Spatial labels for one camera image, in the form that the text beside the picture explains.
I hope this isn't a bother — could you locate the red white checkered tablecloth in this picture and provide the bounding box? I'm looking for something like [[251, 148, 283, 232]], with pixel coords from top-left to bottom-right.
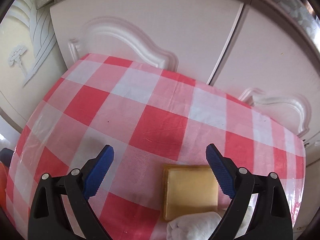
[[7, 54, 305, 239]]

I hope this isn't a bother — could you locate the orange plastic trash bucket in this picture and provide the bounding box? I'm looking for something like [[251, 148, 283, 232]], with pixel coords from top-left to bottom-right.
[[0, 162, 9, 209]]

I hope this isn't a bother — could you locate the blue stool under bucket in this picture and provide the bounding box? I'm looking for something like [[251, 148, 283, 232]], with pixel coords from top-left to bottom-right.
[[0, 148, 14, 168]]

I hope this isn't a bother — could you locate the yellow sponge block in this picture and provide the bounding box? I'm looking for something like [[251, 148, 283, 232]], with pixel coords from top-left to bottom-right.
[[162, 164, 219, 222]]

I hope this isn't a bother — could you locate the white crumpled tissue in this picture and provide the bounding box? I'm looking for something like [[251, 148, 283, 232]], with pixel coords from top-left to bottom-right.
[[166, 204, 253, 240]]

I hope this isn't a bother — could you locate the white refrigerator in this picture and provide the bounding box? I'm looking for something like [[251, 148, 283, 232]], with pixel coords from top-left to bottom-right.
[[1, 0, 67, 132]]

